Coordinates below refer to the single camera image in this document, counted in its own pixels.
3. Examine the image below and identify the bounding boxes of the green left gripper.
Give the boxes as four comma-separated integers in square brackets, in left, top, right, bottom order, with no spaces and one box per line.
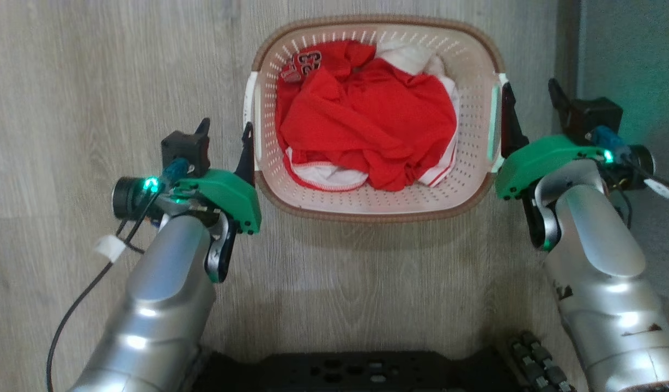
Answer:
[171,118,262,235]

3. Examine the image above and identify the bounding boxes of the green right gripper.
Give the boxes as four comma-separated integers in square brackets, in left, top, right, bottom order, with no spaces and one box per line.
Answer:
[495,77,614,200]

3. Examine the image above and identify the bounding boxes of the beige perforated plastic laundry basket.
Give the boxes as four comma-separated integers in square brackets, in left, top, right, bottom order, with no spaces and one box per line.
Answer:
[243,15,508,224]

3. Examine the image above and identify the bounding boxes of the white garment with red trim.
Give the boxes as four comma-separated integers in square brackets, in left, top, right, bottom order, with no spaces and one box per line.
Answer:
[284,42,460,192]

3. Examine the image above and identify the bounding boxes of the red sports jersey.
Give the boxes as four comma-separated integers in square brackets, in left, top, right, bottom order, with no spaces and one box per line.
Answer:
[275,39,458,192]

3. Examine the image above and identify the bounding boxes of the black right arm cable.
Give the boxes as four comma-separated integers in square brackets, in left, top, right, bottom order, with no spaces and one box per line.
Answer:
[607,147,669,229]

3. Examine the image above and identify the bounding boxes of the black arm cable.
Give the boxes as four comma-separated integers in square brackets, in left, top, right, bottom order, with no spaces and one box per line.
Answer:
[607,147,669,229]
[46,188,162,392]

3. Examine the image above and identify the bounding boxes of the white tag on right cable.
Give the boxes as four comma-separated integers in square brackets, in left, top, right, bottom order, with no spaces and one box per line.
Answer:
[644,179,669,200]

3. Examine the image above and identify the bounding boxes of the white tag on cable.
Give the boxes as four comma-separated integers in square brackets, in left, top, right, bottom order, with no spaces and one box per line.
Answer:
[94,235,127,264]
[644,179,669,200]

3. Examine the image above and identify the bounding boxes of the white tag on left cable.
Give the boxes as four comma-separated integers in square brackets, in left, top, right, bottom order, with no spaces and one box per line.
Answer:
[94,235,127,264]

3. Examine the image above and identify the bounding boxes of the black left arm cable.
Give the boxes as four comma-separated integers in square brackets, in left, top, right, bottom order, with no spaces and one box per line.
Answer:
[46,188,162,392]

